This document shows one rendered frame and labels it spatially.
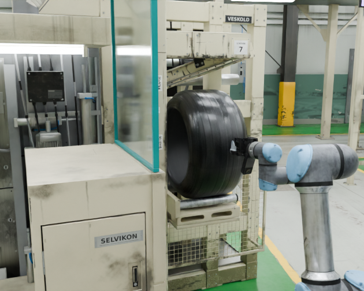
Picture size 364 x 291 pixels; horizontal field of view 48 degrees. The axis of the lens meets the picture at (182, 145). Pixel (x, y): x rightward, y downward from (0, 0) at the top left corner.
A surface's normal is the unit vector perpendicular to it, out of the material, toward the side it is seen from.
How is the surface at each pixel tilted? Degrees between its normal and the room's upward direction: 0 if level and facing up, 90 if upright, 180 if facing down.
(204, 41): 90
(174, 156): 65
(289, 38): 90
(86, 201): 90
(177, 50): 90
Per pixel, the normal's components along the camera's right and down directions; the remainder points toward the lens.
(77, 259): 0.36, 0.18
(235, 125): 0.33, -0.29
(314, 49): 0.12, 0.18
